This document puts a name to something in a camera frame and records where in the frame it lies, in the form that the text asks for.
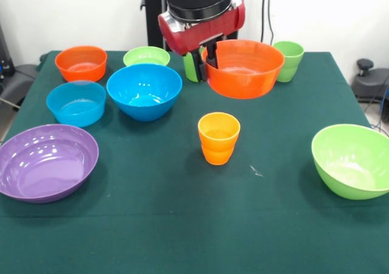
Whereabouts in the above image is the green stepped cup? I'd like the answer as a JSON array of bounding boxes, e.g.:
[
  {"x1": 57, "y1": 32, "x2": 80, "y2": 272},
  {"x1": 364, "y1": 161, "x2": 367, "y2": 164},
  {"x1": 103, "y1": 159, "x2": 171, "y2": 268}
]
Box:
[{"x1": 272, "y1": 41, "x2": 305, "y2": 83}]

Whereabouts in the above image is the black device with blue light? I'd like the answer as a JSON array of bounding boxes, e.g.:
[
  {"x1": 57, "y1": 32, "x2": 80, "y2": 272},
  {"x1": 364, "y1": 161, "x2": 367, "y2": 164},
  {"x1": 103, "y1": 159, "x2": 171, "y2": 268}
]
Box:
[{"x1": 0, "y1": 23, "x2": 16, "y2": 77}]

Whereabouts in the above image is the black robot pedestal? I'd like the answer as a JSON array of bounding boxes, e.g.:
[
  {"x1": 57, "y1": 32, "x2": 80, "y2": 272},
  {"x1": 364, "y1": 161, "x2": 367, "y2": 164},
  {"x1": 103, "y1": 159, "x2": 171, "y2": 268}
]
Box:
[{"x1": 140, "y1": 0, "x2": 246, "y2": 52}]

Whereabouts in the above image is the small light green bowl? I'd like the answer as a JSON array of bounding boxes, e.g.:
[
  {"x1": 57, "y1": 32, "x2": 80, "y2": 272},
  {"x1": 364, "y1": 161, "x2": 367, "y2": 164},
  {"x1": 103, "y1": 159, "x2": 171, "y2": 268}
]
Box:
[{"x1": 122, "y1": 46, "x2": 171, "y2": 67}]

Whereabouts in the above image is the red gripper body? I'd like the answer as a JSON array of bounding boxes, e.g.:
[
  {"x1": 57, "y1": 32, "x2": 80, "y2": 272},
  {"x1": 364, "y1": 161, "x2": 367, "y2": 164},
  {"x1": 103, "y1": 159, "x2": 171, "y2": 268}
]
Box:
[{"x1": 157, "y1": 0, "x2": 246, "y2": 57}]

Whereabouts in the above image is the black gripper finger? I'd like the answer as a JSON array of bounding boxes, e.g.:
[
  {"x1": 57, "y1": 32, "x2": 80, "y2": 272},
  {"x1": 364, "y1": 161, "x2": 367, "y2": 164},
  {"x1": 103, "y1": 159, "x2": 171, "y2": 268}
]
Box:
[
  {"x1": 205, "y1": 42, "x2": 219, "y2": 69},
  {"x1": 191, "y1": 47, "x2": 209, "y2": 83}
]

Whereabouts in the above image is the orange-yellow stepped cup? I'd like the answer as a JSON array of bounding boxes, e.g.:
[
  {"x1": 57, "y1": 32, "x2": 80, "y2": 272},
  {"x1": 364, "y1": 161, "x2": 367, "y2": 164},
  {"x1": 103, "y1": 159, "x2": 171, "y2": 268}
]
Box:
[{"x1": 198, "y1": 112, "x2": 241, "y2": 166}]

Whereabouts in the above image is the purple bowl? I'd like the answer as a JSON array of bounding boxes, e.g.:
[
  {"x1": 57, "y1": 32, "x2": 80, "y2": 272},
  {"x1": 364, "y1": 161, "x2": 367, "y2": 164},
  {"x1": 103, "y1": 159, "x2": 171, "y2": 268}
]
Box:
[{"x1": 0, "y1": 123, "x2": 100, "y2": 204}]

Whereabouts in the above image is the dark green tablecloth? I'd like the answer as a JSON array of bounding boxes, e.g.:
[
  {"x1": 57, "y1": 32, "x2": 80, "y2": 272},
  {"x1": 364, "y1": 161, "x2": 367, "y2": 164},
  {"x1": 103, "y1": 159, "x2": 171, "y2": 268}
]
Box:
[{"x1": 0, "y1": 50, "x2": 389, "y2": 274}]

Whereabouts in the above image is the small blue bowl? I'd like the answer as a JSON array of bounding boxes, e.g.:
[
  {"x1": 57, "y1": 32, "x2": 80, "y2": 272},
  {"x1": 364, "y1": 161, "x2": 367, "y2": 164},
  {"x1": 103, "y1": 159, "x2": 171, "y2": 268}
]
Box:
[{"x1": 46, "y1": 80, "x2": 107, "y2": 128}]

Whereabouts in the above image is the grey stand base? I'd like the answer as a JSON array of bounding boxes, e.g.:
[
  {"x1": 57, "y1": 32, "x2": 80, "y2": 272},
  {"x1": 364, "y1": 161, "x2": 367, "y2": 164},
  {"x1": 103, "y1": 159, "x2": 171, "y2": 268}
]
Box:
[
  {"x1": 351, "y1": 58, "x2": 389, "y2": 104},
  {"x1": 0, "y1": 63, "x2": 40, "y2": 108}
]

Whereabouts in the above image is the large green bowl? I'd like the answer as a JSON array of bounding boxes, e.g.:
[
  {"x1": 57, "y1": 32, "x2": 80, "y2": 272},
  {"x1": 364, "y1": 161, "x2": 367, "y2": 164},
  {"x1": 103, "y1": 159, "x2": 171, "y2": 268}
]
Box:
[{"x1": 311, "y1": 123, "x2": 389, "y2": 200}]

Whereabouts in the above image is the orange bowl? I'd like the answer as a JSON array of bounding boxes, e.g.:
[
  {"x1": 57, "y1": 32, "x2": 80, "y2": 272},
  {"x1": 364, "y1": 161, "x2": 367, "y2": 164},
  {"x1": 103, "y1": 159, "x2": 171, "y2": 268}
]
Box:
[
  {"x1": 202, "y1": 39, "x2": 286, "y2": 100},
  {"x1": 54, "y1": 45, "x2": 108, "y2": 83}
]

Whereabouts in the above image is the large blue bowl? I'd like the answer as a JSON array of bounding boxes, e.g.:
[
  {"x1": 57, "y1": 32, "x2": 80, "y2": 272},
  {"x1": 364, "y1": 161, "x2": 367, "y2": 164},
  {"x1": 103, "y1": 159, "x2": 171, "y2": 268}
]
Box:
[{"x1": 106, "y1": 63, "x2": 183, "y2": 122}]

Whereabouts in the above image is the black cable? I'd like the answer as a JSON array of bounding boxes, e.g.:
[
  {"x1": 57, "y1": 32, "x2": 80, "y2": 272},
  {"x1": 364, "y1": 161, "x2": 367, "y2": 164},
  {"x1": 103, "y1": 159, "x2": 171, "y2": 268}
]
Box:
[{"x1": 263, "y1": 0, "x2": 275, "y2": 46}]

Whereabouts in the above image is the blue cable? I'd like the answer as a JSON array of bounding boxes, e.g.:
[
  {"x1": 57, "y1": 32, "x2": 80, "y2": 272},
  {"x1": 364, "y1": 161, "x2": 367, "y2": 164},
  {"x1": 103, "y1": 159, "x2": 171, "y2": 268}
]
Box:
[{"x1": 372, "y1": 85, "x2": 389, "y2": 129}]

